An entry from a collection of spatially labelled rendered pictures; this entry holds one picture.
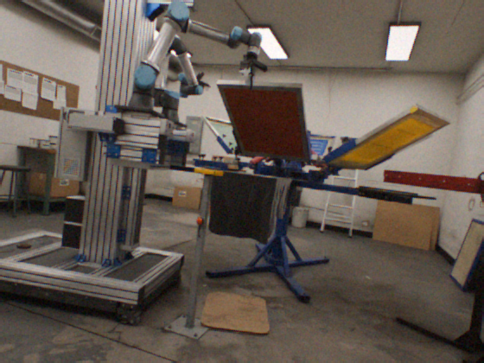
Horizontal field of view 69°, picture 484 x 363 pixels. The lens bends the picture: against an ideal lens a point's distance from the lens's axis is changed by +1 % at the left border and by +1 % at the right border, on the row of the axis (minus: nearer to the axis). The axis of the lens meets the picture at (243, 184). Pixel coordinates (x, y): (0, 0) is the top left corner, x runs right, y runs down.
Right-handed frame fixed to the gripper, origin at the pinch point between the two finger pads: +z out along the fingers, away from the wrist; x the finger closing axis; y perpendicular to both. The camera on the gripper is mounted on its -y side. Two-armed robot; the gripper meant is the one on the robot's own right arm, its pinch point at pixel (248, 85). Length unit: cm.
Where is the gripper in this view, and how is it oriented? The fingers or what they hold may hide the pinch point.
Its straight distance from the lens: 219.2
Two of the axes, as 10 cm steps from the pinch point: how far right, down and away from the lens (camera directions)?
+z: -2.2, 9.5, -2.3
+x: -2.8, -2.8, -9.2
